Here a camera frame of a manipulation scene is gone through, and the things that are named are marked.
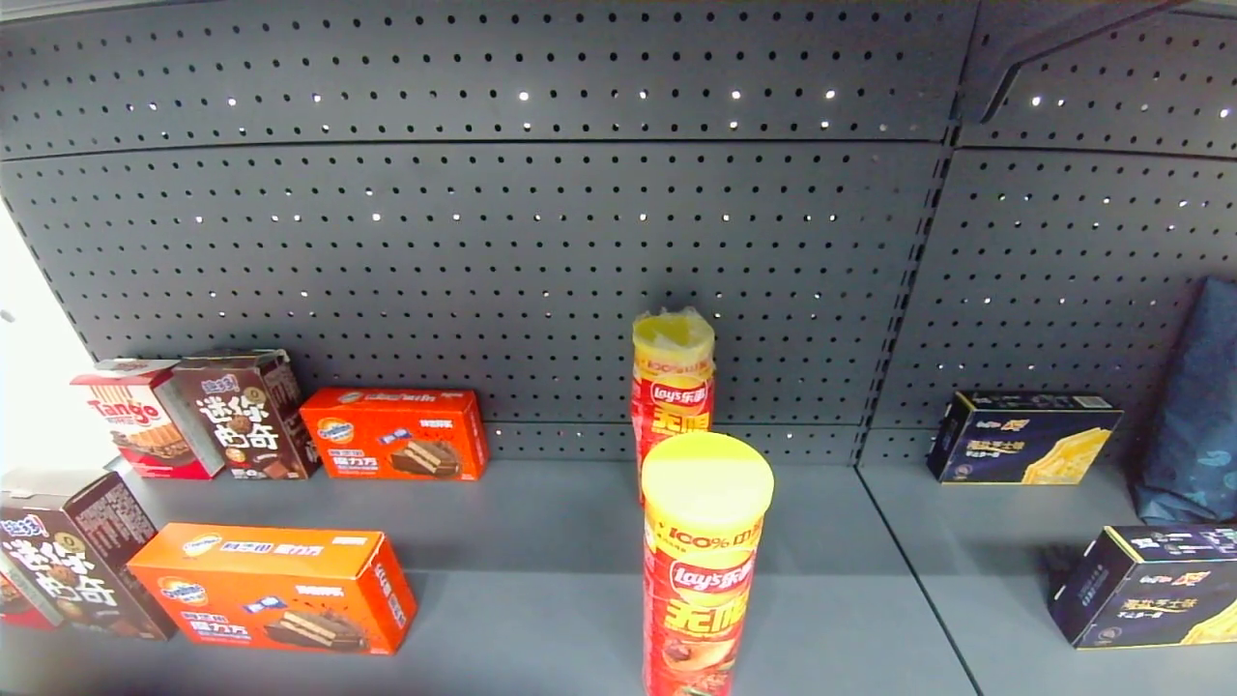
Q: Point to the red chip can yellow lid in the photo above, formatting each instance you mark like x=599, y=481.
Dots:
x=700, y=580
x=671, y=387

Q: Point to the dark blue wafer box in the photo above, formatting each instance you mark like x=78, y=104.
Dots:
x=1150, y=585
x=1020, y=437

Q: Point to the grey shop shelf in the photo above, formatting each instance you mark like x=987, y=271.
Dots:
x=541, y=242

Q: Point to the orange wafer box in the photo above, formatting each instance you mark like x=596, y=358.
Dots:
x=401, y=435
x=275, y=585

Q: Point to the dark blue snack bag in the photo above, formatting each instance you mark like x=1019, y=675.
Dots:
x=1193, y=416

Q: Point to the brown cookie box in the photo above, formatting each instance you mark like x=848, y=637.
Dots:
x=251, y=416
x=72, y=561

